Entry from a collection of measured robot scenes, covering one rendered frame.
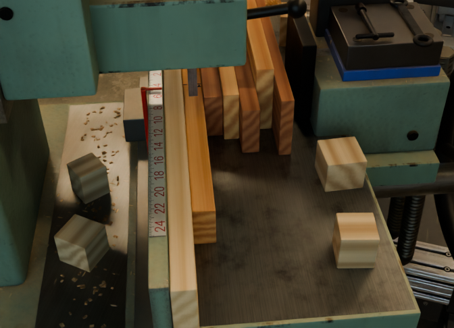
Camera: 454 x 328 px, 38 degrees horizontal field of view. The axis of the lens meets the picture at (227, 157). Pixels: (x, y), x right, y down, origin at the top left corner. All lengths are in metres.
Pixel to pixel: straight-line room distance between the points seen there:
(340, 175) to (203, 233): 0.14
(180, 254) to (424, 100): 0.32
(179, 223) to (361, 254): 0.15
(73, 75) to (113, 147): 0.29
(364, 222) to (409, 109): 0.18
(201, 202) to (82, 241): 0.17
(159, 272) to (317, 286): 0.14
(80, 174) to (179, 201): 0.23
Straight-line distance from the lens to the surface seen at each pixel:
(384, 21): 0.70
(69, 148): 0.86
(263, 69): 0.66
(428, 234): 1.60
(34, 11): 0.55
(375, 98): 0.68
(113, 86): 2.44
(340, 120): 0.69
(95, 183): 0.76
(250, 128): 0.65
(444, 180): 0.79
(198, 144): 0.62
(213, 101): 0.66
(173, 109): 0.65
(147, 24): 0.59
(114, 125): 0.88
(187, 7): 0.58
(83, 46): 0.56
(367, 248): 0.55
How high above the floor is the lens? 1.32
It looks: 40 degrees down
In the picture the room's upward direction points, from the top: 1 degrees counter-clockwise
